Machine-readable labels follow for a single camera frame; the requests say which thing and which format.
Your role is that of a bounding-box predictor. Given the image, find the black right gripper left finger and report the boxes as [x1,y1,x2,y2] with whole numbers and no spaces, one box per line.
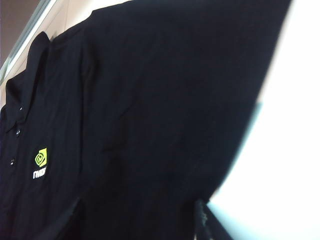
[59,197,83,240]

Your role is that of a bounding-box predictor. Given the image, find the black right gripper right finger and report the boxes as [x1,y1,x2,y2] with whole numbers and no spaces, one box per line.
[194,200,236,240]

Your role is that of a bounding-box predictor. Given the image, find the black polo T-shirt green logo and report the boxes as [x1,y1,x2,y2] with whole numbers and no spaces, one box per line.
[0,0,293,240]

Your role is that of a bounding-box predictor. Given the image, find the beige desk divider panel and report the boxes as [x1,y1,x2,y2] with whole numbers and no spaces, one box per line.
[0,0,52,83]

